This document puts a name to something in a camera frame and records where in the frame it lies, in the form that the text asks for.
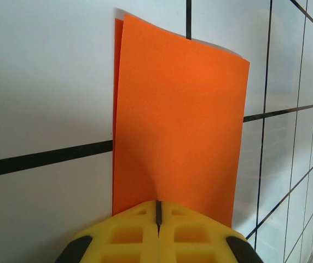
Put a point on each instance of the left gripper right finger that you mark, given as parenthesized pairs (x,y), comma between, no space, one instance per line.
(194,238)

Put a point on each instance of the orange square paper sheet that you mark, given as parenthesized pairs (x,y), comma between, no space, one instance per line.
(178,123)

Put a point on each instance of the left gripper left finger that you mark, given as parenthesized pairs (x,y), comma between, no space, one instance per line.
(123,238)

